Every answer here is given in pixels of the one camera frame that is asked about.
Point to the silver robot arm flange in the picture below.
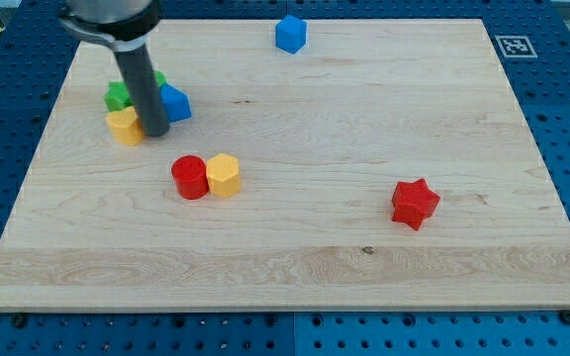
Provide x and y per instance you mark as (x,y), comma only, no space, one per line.
(120,25)

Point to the yellow heart block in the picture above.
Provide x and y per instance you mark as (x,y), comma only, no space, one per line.
(125,126)

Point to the yellow hexagon block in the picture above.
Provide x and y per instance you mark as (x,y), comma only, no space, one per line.
(223,175)

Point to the red cylinder block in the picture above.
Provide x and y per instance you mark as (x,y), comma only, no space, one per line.
(189,175)

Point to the light wooden board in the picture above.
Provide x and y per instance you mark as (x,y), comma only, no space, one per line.
(322,137)

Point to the red star block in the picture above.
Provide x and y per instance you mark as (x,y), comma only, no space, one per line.
(413,203)

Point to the blue pentagon block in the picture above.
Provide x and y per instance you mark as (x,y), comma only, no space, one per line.
(176,103)

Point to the blue cube block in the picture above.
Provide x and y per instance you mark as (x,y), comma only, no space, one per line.
(291,34)

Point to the green star block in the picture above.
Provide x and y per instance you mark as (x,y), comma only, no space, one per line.
(117,97)

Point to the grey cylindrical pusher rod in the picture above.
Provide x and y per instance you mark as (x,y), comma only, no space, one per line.
(138,74)

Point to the white fiducial marker tag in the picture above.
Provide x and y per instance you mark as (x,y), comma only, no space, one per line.
(515,47)

